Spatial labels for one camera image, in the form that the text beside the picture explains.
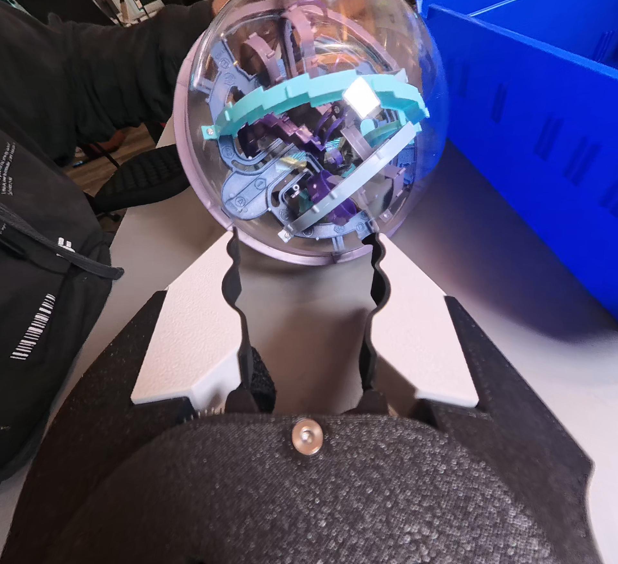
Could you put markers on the clear plastic maze ball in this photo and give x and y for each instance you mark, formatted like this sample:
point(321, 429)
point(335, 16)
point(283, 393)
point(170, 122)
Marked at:
point(309, 115)

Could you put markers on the black perforated chair armrest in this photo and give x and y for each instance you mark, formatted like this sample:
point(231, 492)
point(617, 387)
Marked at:
point(145, 177)

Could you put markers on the person's left forearm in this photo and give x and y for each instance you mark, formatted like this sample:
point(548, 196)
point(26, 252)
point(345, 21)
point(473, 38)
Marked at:
point(96, 76)

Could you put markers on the blue plastic bin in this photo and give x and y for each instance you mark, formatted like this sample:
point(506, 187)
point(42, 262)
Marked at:
point(531, 139)
point(555, 8)

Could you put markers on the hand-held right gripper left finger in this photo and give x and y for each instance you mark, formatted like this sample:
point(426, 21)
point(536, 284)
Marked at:
point(193, 346)

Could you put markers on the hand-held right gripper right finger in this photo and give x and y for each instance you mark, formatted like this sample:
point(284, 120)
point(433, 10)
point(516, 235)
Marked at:
point(425, 346)

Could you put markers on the person's black printed hoodie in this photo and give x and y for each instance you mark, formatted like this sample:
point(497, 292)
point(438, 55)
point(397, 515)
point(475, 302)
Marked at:
point(43, 308)

